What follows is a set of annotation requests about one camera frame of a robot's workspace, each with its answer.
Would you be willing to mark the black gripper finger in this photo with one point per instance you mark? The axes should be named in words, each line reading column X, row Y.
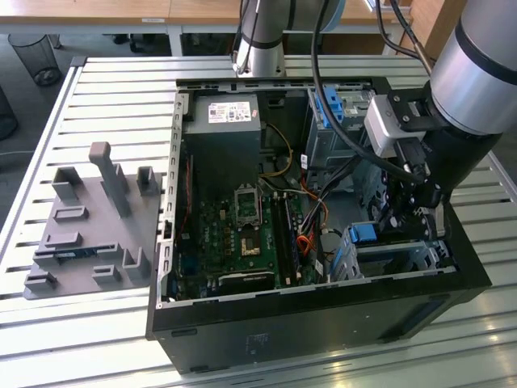
column 431, row 224
column 398, row 210

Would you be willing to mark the hard disk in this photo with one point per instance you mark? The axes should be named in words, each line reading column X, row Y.
column 363, row 233

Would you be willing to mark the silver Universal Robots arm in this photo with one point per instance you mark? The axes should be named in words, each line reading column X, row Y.
column 262, row 24

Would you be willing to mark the grey metal disk bay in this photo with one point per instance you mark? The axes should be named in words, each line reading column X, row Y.
column 383, row 260

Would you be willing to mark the black RAM slot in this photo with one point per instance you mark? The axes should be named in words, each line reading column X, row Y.
column 291, row 238
column 280, row 238

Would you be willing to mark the round grey speaker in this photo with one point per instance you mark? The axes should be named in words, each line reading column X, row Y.
column 333, row 244

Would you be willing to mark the grey optical drive cage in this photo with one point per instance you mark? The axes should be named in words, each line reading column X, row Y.
column 323, row 141

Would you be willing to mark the wooden cabinet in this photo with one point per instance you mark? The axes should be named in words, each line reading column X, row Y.
column 436, row 24

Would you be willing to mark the silver CPU socket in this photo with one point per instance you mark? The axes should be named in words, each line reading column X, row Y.
column 247, row 204

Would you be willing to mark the gold square chip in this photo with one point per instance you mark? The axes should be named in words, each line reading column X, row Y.
column 250, row 245

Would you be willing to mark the black open PC case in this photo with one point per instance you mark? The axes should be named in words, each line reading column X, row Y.
column 282, row 331

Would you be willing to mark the green motherboard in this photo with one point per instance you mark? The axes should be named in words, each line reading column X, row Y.
column 218, row 242

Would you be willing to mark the grey power supply unit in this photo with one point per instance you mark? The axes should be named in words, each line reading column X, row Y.
column 222, row 149

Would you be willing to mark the grey plastic parts rack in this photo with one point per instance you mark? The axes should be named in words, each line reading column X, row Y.
column 97, row 226

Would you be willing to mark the green RAM stick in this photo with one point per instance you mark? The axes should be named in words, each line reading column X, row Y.
column 74, row 254

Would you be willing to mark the long wooden desk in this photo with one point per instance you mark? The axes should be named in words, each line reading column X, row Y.
column 121, row 14

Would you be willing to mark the black mesh waste bin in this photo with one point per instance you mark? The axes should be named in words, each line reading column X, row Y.
column 34, row 56

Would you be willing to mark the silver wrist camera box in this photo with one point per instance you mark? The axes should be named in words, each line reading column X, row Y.
column 381, row 125

